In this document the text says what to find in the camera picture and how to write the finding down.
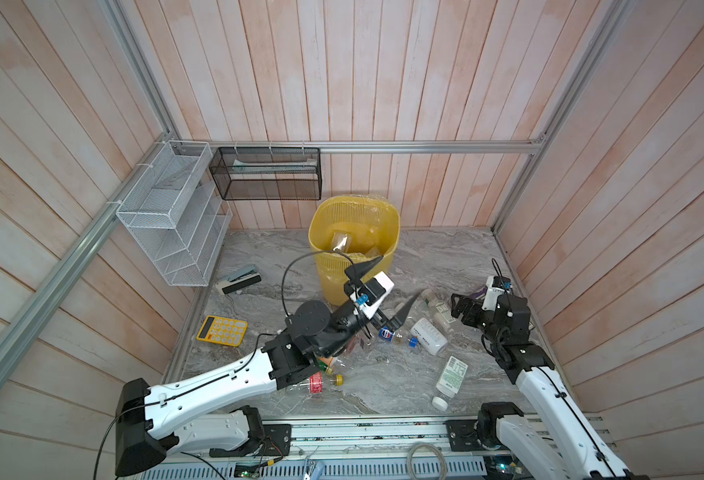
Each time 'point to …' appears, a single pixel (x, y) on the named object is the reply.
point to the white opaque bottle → (427, 336)
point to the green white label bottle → (341, 241)
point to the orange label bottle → (326, 363)
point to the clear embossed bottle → (441, 313)
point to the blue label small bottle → (413, 341)
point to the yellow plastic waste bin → (374, 222)
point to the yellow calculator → (221, 330)
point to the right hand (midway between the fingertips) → (467, 298)
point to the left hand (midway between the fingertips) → (397, 279)
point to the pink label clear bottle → (318, 383)
